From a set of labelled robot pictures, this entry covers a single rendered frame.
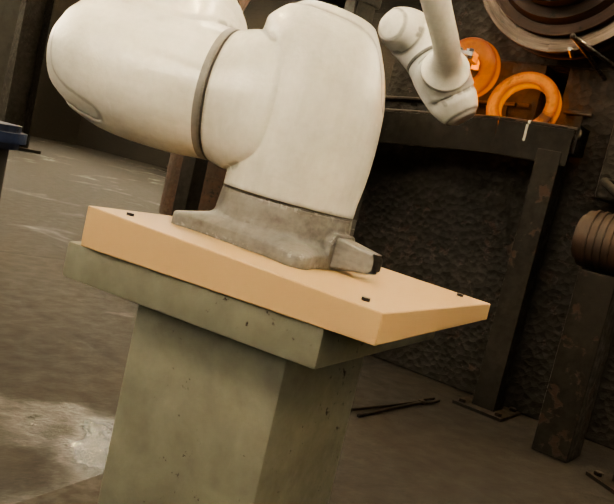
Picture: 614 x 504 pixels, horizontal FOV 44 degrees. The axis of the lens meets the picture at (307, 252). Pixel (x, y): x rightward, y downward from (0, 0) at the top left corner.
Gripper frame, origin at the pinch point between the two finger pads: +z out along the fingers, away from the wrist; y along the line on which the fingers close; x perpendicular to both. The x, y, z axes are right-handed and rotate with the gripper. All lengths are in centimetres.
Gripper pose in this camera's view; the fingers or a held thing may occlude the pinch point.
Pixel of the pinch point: (471, 61)
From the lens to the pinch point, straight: 207.9
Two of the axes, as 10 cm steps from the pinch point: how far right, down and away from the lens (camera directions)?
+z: 5.9, -0.1, 8.1
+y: 7.8, 2.4, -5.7
